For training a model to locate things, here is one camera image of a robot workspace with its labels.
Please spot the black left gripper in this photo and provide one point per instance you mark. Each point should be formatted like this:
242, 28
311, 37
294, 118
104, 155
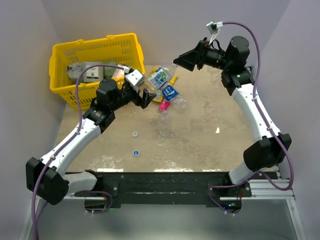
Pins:
143, 102

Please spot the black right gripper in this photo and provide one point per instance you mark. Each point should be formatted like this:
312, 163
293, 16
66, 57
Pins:
197, 56

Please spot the clear bottle blue label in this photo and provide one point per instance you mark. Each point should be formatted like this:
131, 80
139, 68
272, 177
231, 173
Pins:
174, 97

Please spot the clear bottle white green label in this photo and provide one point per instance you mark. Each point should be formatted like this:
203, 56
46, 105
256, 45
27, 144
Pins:
161, 75

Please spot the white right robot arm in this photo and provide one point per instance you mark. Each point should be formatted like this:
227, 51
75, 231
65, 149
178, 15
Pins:
270, 146

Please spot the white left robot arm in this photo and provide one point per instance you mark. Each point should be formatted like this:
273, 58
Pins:
75, 140

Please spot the clear unlabelled plastic bottle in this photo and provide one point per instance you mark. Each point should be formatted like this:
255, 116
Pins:
165, 124

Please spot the blue white bottle cap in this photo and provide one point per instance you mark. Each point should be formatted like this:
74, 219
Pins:
136, 153

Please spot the yellow snack bag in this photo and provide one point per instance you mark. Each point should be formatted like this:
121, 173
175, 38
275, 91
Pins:
159, 96

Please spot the pink cardboard box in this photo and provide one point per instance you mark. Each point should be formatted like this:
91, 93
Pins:
164, 105

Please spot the pink packet in basket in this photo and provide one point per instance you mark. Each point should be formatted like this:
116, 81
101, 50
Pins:
118, 73

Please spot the green round item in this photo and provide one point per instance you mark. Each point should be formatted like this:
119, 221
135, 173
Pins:
108, 71

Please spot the yellow plastic shopping basket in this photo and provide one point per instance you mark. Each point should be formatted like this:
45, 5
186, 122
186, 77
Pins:
122, 48

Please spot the grey box with label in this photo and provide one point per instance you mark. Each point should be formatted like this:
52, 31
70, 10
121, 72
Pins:
94, 74

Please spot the grey pouch in basket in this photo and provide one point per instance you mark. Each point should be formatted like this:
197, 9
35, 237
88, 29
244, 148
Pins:
74, 71

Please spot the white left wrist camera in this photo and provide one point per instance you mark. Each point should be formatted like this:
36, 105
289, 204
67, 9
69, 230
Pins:
134, 77

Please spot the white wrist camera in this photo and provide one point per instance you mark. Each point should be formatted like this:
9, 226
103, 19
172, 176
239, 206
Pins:
214, 29
134, 77

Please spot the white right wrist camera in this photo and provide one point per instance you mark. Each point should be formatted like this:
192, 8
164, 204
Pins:
214, 29

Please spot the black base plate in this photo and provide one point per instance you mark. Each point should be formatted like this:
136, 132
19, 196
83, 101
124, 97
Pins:
146, 188

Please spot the aluminium rail frame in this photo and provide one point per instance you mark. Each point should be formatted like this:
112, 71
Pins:
263, 185

